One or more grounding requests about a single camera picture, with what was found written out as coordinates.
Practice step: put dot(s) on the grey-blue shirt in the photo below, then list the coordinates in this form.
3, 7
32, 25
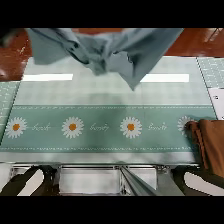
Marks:
140, 50

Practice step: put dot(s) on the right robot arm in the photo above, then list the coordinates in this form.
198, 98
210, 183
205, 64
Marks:
200, 183

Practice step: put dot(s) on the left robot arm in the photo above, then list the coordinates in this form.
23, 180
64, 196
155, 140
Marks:
25, 181

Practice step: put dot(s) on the brown garment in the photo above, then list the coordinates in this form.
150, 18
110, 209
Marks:
210, 143

